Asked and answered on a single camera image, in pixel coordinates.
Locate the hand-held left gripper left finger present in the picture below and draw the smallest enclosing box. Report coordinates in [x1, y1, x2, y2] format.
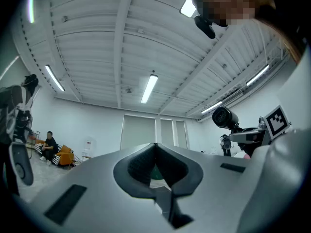
[30, 143, 175, 233]

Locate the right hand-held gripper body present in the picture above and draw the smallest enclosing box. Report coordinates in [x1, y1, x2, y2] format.
[257, 105, 292, 145]

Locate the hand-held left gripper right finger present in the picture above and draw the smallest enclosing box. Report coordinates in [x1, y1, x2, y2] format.
[155, 143, 252, 233]

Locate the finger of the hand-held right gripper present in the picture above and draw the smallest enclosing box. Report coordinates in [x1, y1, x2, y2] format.
[237, 127, 262, 133]
[229, 132, 264, 144]

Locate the black hair dryer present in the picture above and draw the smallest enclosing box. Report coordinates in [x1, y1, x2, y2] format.
[211, 106, 241, 157]

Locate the long ceiling light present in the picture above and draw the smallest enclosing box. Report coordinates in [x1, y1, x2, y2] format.
[44, 65, 66, 92]
[200, 101, 223, 115]
[180, 0, 198, 18]
[245, 64, 270, 87]
[27, 0, 36, 24]
[140, 74, 159, 104]

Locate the white water dispenser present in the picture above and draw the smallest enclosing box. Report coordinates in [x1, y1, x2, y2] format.
[82, 136, 97, 159]

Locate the orange sofa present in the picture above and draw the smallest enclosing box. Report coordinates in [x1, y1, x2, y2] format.
[34, 139, 75, 166]

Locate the white window blind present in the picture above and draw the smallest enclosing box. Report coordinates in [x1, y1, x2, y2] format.
[175, 120, 189, 150]
[120, 114, 156, 150]
[160, 118, 174, 147]

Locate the striped black white blanket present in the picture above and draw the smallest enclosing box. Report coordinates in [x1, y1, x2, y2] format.
[35, 143, 61, 166]

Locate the person's face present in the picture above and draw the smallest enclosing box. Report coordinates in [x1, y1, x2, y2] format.
[201, 0, 259, 27]

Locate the black head-worn camera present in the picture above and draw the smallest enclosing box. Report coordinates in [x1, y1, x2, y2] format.
[193, 15, 216, 39]

